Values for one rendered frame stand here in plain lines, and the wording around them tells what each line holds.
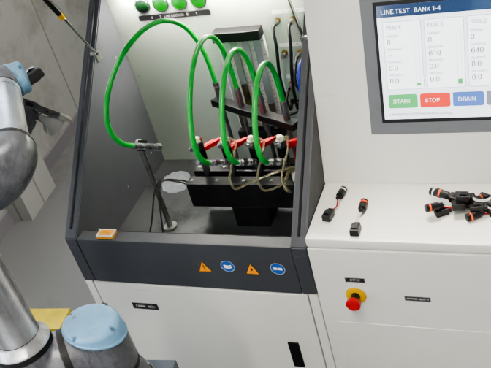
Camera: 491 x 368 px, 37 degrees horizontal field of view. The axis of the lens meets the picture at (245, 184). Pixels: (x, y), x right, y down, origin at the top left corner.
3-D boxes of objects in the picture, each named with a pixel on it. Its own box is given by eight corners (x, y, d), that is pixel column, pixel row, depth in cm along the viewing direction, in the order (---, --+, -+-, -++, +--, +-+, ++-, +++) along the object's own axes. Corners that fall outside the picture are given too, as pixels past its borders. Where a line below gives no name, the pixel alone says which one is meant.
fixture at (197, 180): (199, 225, 213) (185, 183, 205) (211, 203, 221) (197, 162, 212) (311, 228, 200) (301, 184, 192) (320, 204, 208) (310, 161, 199)
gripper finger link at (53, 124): (66, 140, 183) (31, 128, 178) (74, 117, 183) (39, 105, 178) (70, 142, 180) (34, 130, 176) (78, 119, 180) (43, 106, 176)
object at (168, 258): (96, 281, 210) (76, 239, 201) (103, 270, 213) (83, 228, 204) (302, 294, 187) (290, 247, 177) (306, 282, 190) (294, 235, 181)
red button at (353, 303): (343, 313, 180) (340, 299, 177) (347, 301, 183) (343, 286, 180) (364, 315, 178) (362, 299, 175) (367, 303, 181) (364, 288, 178)
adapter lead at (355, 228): (359, 236, 170) (357, 230, 169) (349, 236, 171) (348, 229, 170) (369, 204, 179) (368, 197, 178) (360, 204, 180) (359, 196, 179)
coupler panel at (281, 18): (284, 104, 214) (261, 5, 196) (288, 97, 216) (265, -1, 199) (327, 101, 209) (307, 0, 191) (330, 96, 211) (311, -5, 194)
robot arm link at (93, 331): (144, 370, 150) (122, 325, 142) (81, 396, 148) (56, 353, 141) (133, 331, 160) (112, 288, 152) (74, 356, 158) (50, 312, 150)
